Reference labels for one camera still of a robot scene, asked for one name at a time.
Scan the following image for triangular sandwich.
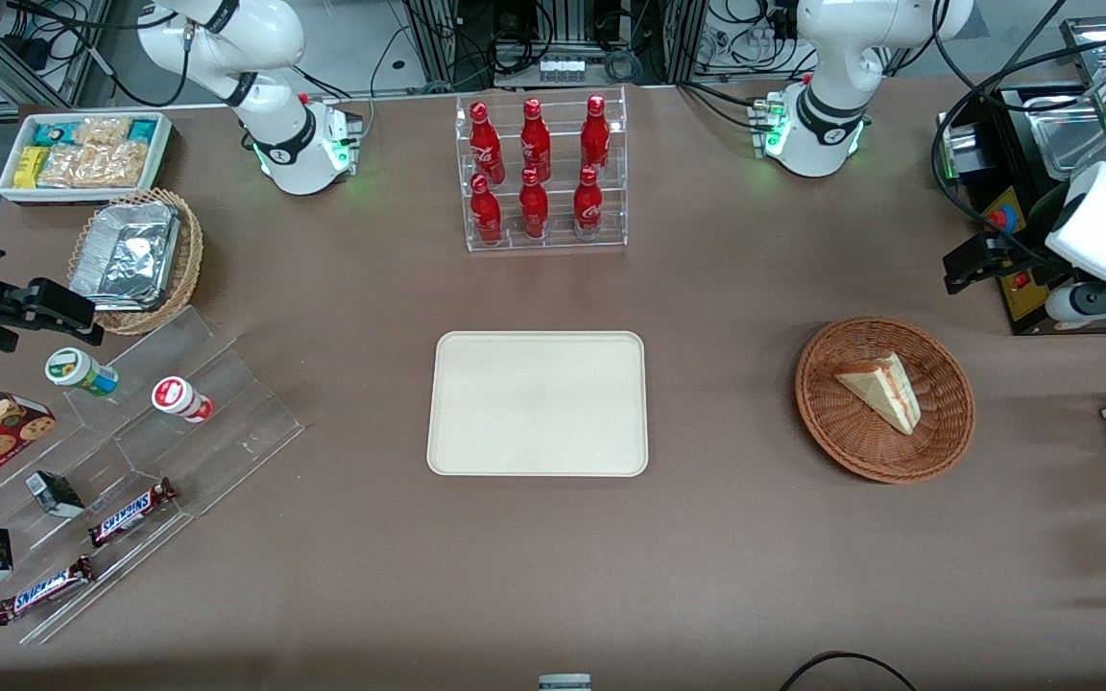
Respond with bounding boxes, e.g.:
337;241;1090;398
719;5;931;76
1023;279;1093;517
834;351;923;437

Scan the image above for clear acrylic stepped display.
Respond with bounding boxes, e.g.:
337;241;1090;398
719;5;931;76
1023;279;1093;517
0;305;306;646

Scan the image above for white snack bin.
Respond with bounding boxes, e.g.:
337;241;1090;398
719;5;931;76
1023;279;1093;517
0;111;173;205

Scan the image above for Snickers chocolate bar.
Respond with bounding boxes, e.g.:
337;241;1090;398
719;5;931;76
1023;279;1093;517
0;555;98;627
87;477;180;549

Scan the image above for aluminium foil tray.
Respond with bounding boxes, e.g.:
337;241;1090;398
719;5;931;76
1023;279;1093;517
70;202;181;313

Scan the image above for red cola bottle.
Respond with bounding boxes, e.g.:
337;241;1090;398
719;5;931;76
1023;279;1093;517
573;165;605;241
520;97;552;181
469;102;505;185
518;168;550;241
469;173;504;246
580;94;612;176

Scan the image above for clear acrylic bottle rack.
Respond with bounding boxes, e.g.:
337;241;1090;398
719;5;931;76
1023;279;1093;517
455;86;629;253

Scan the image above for red lid yogurt cup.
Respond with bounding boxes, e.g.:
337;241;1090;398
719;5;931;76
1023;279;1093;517
151;376;215;424

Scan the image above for beige plastic tray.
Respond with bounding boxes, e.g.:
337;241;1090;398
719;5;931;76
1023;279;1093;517
426;331;650;478

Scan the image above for small black box with barcode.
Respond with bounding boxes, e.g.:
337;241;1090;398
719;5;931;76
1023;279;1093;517
25;470;85;519

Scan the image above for clear cracker bag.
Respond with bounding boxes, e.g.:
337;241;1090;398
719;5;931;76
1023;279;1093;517
37;142;147;190
73;117;132;151

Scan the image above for yellow snack pack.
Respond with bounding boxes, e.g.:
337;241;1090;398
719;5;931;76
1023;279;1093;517
13;146;50;190

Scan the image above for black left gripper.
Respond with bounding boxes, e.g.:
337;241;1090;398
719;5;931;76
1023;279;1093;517
943;180;1079;295

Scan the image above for stainless steel pan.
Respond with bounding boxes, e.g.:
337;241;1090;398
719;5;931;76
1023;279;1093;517
1031;91;1106;183

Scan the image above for light wicker basket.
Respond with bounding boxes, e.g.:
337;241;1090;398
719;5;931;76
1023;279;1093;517
68;187;204;337

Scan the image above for black cable loop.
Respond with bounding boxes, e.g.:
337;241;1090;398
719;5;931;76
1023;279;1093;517
781;652;919;691

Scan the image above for black equipment box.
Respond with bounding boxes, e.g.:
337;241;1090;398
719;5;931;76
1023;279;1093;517
937;82;1106;337

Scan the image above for aluminium equipment frame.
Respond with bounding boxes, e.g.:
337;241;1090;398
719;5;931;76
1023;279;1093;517
399;0;708;92

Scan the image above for brown wicker basket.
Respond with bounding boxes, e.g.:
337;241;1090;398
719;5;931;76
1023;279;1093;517
795;317;976;484

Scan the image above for green lid yogurt cup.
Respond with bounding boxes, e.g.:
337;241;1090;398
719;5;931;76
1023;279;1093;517
44;347;120;398

